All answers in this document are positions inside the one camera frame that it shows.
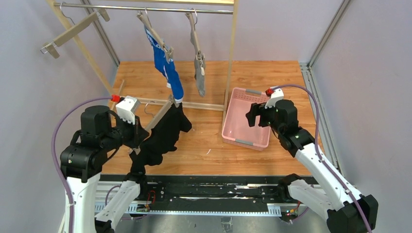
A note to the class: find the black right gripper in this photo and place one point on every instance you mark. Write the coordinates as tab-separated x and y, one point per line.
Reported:
261	115

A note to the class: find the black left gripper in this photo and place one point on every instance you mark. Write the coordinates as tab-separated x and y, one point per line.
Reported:
139	134

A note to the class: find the black underwear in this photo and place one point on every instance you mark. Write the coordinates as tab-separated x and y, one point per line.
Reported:
161	141

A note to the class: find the wooden clip hanger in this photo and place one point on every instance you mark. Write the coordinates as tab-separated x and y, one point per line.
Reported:
163	110
73	29

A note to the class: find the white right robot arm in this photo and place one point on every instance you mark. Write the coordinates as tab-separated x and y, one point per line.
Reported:
342	206

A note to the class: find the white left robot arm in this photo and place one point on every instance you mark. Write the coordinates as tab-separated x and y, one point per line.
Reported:
102	130

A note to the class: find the blue underwear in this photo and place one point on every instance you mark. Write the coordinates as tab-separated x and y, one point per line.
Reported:
166	68

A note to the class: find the grey underwear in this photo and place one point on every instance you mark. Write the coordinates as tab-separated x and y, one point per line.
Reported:
200	80

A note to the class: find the wooden hanger with grey underwear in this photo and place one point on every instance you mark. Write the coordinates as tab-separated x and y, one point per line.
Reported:
199	56

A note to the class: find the wooden hanger with blue underwear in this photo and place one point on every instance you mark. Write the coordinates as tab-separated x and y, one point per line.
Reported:
146	22

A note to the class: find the empty wooden clip hanger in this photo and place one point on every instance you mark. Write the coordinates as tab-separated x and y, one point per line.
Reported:
73	29

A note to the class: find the pink plastic laundry basket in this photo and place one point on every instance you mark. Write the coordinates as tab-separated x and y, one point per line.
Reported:
236	130

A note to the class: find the metal hanging rod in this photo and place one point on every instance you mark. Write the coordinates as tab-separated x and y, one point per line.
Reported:
145	8

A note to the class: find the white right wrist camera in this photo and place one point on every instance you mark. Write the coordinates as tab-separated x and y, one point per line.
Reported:
275	94

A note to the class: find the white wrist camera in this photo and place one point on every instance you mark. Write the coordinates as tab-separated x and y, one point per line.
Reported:
275	94
126	109

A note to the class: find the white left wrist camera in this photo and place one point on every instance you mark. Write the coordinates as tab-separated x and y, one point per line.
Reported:
126	109

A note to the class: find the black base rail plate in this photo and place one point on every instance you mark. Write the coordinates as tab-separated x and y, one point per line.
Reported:
219	194

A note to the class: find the wooden clothes rack frame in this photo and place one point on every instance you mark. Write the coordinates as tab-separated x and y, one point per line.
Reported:
120	55

